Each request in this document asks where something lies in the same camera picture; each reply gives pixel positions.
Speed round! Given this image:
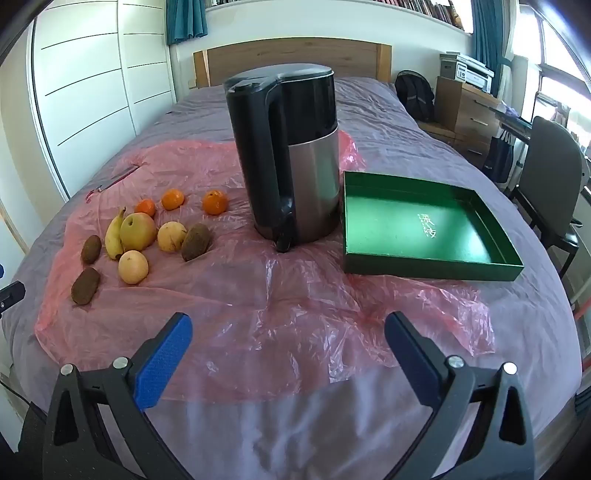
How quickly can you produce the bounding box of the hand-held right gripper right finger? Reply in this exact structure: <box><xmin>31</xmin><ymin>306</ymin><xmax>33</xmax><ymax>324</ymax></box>
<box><xmin>385</xmin><ymin>311</ymin><xmax>536</xmax><ymax>480</ymax></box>

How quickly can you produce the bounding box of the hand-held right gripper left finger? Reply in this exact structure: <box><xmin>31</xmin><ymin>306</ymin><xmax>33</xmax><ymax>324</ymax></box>
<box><xmin>42</xmin><ymin>312</ymin><xmax>204</xmax><ymax>480</ymax></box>

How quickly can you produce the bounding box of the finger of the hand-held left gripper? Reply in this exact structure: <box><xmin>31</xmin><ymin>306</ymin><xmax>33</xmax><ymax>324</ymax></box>
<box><xmin>0</xmin><ymin>281</ymin><xmax>26</xmax><ymax>317</ymax></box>

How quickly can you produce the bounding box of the brown kiwi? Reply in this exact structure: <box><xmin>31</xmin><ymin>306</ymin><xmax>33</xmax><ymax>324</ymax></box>
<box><xmin>71</xmin><ymin>267</ymin><xmax>101</xmax><ymax>305</ymax></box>
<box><xmin>181</xmin><ymin>223</ymin><xmax>213</xmax><ymax>262</ymax></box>
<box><xmin>81</xmin><ymin>234</ymin><xmax>102</xmax><ymax>264</ymax></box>

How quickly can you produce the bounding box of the yellow pear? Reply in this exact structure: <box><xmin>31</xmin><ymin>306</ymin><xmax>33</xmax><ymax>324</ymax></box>
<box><xmin>157</xmin><ymin>222</ymin><xmax>188</xmax><ymax>253</ymax></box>
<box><xmin>118</xmin><ymin>250</ymin><xmax>149</xmax><ymax>285</ymax></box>

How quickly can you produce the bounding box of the yellow banana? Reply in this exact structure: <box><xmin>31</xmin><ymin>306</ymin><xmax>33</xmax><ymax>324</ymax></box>
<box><xmin>105</xmin><ymin>206</ymin><xmax>127</xmax><ymax>260</ymax></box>

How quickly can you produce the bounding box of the green tray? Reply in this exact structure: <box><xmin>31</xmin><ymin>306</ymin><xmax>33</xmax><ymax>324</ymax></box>
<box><xmin>342</xmin><ymin>171</ymin><xmax>525</xmax><ymax>282</ymax></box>

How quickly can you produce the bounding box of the yellow green apple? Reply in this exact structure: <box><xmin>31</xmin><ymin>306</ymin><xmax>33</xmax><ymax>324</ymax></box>
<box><xmin>119</xmin><ymin>212</ymin><xmax>157</xmax><ymax>252</ymax></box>

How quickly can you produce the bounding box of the pink plastic sheet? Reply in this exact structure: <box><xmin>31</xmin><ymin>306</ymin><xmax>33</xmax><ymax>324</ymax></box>
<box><xmin>34</xmin><ymin>130</ymin><xmax>497</xmax><ymax>402</ymax></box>

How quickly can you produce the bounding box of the grey strip with red end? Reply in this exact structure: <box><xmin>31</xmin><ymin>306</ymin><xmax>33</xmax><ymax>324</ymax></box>
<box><xmin>85</xmin><ymin>164</ymin><xmax>140</xmax><ymax>200</ymax></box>

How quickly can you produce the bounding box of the black copper kettle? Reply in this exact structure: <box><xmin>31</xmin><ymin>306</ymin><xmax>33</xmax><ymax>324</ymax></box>
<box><xmin>223</xmin><ymin>65</ymin><xmax>341</xmax><ymax>253</ymax></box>

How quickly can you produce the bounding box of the white wardrobe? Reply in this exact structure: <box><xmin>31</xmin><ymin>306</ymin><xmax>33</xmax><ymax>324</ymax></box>
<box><xmin>28</xmin><ymin>0</ymin><xmax>178</xmax><ymax>201</ymax></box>

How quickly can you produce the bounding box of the dark hanging bag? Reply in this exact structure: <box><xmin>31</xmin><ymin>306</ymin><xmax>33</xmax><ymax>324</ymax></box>
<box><xmin>482</xmin><ymin>131</ymin><xmax>515</xmax><ymax>183</ymax></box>

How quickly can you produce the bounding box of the grey office chair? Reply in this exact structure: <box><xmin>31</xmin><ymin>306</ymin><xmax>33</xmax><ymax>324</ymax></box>
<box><xmin>505</xmin><ymin>115</ymin><xmax>585</xmax><ymax>278</ymax></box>

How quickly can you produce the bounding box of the bed with purple sheet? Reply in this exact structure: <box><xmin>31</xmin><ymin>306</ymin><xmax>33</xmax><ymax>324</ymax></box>
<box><xmin>0</xmin><ymin>76</ymin><xmax>583</xmax><ymax>480</ymax></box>

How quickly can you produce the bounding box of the wooden dresser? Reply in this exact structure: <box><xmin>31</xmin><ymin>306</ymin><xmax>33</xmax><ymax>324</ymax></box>
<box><xmin>418</xmin><ymin>76</ymin><xmax>502</xmax><ymax>167</ymax></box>

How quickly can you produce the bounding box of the glass top desk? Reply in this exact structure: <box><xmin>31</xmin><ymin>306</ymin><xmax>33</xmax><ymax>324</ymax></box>
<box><xmin>496</xmin><ymin>104</ymin><xmax>536</xmax><ymax>139</ymax></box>

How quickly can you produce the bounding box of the black backpack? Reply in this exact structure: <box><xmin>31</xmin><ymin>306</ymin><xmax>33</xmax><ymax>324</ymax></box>
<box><xmin>394</xmin><ymin>70</ymin><xmax>435</xmax><ymax>123</ymax></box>

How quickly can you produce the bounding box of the white printer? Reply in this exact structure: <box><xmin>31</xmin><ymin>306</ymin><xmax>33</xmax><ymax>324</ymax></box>
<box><xmin>455</xmin><ymin>55</ymin><xmax>495</xmax><ymax>93</ymax></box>

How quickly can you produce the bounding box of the grey storage box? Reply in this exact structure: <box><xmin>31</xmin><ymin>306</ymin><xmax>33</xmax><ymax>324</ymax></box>
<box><xmin>438</xmin><ymin>53</ymin><xmax>460</xmax><ymax>79</ymax></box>

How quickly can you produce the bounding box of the teal curtain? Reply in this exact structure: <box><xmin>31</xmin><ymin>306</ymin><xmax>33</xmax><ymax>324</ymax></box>
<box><xmin>471</xmin><ymin>0</ymin><xmax>513</xmax><ymax>84</ymax></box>
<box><xmin>165</xmin><ymin>0</ymin><xmax>208</xmax><ymax>45</ymax></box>

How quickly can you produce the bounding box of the wooden headboard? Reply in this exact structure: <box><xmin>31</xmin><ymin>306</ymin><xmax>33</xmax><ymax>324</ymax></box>
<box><xmin>193</xmin><ymin>38</ymin><xmax>392</xmax><ymax>88</ymax></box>

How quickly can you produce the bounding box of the window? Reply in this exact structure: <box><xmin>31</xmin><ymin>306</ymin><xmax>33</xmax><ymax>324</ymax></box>
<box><xmin>522</xmin><ymin>9</ymin><xmax>591</xmax><ymax>153</ymax></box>

